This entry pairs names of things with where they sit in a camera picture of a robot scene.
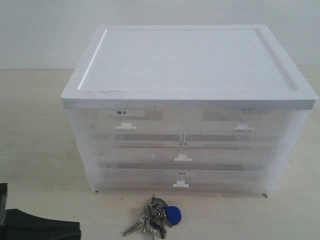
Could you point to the wide clear drawer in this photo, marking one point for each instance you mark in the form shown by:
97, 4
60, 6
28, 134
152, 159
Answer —
174, 180
247, 153

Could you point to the bottom wide clear drawer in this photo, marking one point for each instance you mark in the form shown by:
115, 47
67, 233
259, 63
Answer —
174, 180

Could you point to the middle wide clear drawer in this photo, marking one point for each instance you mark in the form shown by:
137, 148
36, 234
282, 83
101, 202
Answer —
247, 153

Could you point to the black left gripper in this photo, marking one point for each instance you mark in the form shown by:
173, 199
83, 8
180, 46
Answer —
18, 225

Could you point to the translucent plastic drawer cabinet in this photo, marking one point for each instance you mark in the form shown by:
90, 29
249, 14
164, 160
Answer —
206, 67

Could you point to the key bunch with blue tag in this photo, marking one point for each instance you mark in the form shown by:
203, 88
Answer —
157, 215

